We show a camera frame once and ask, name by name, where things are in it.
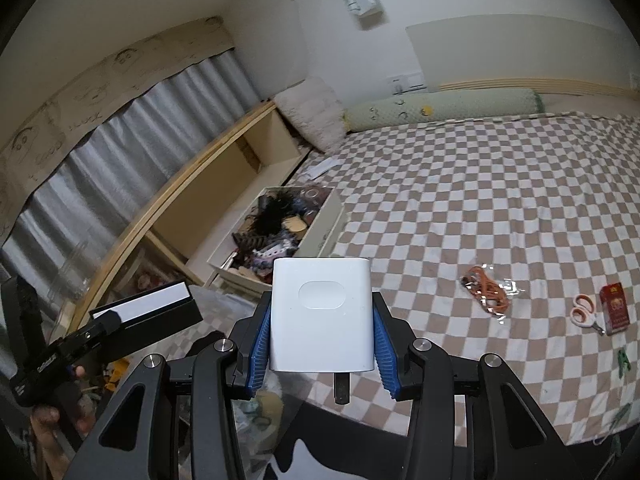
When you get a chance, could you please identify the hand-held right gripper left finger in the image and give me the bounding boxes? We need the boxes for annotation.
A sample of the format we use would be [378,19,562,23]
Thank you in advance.
[70,291,275,480]

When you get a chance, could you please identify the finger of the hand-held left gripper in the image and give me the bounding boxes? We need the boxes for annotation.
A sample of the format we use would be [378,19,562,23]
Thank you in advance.
[75,311,122,357]

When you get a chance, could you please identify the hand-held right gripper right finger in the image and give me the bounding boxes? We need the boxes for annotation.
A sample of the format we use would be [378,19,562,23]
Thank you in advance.
[371,291,577,480]

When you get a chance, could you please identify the black box with white lining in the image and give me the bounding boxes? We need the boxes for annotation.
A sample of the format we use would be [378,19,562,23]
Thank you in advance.
[89,282,204,367]

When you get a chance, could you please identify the white power adapter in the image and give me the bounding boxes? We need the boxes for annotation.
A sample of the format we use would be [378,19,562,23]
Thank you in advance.
[270,257,377,406]

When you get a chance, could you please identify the white storage box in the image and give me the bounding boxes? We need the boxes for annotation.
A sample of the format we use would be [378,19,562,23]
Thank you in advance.
[206,186,347,295]

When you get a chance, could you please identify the person's left hand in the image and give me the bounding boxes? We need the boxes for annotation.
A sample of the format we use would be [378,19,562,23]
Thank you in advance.
[29,394,97,443]

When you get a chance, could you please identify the wooden window shelf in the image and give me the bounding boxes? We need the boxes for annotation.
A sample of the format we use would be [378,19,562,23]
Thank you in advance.
[64,100,312,333]

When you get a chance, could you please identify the checkered bed sheet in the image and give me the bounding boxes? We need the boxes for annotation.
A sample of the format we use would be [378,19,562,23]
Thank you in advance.
[285,109,640,447]

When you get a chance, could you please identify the white paper card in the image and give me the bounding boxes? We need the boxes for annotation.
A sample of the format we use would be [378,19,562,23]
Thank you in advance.
[304,159,337,179]

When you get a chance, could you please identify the grey pleated curtain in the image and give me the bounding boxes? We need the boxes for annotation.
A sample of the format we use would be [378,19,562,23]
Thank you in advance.
[0,50,262,313]

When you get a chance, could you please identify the white orange scissors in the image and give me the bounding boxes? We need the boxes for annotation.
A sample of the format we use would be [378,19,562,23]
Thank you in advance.
[569,293,607,337]

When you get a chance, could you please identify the red cigarette box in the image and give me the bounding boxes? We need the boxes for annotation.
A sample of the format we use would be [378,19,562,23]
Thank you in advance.
[599,282,632,335]

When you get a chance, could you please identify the fluffy white pillow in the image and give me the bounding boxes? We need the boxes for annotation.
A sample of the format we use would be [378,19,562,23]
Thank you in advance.
[273,77,349,154]

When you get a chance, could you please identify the beige printed curtain valance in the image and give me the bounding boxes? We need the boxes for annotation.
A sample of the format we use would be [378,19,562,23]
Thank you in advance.
[0,16,237,173]

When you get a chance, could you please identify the green bolster pillow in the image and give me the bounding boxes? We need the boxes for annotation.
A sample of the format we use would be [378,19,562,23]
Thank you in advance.
[342,88,547,134]

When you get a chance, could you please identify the wooden headboard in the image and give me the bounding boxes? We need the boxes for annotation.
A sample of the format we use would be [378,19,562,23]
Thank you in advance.
[439,77,640,99]

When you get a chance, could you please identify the orange cable in plastic bag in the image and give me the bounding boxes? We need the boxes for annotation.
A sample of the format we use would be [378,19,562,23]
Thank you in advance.
[460,263,527,319]

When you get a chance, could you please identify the white wall socket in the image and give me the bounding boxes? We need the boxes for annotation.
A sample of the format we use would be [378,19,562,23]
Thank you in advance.
[388,74,429,95]

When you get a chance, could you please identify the white wall panel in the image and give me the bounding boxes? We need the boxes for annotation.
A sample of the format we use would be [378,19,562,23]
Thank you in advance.
[405,13,634,92]

